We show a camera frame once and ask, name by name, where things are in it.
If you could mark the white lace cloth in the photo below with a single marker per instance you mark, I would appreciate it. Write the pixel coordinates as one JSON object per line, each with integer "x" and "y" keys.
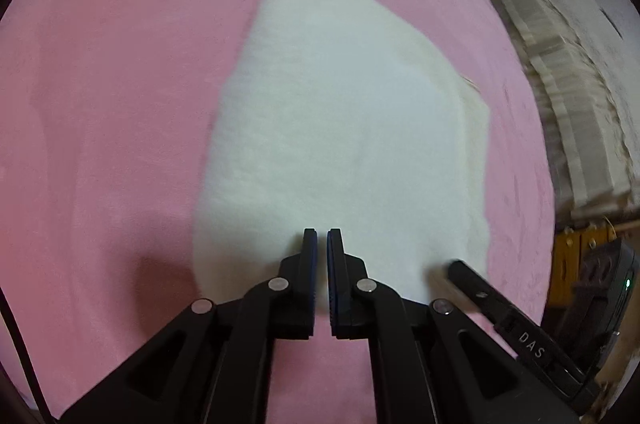
{"x": 595, "y": 23}

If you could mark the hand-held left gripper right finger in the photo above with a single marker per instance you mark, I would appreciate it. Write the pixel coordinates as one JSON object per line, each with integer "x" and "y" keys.
{"x": 332, "y": 264}

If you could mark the pink plush blanket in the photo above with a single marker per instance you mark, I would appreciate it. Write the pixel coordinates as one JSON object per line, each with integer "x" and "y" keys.
{"x": 110, "y": 103}

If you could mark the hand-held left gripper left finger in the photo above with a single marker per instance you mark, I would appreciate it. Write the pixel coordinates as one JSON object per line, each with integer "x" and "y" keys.
{"x": 312, "y": 256}

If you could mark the stack of white folded fabrics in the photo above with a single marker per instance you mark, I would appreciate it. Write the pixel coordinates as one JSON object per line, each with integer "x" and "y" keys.
{"x": 565, "y": 113}

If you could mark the yellow wooden drawer cabinet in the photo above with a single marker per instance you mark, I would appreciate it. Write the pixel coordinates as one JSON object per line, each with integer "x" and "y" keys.
{"x": 570, "y": 264}

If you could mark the white fluffy braid-trimmed cardigan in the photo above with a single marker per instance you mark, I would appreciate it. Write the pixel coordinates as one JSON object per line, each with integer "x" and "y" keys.
{"x": 340, "y": 113}

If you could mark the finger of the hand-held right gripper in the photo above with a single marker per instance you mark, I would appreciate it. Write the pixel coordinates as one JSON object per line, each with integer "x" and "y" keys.
{"x": 472, "y": 286}

